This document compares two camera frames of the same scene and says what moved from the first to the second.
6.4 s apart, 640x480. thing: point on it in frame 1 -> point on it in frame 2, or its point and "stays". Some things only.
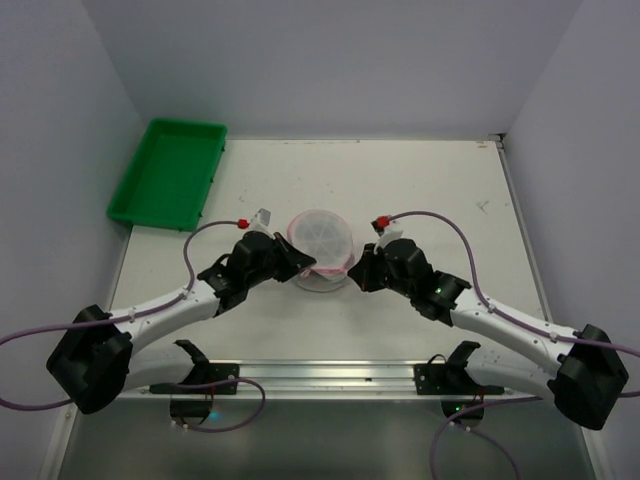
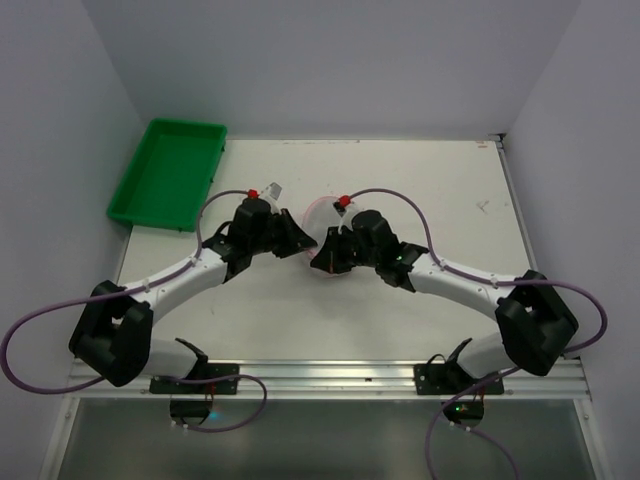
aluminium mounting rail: [451, 380] stays
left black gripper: [282, 255] -> [282, 233]
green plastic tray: [169, 177] stays
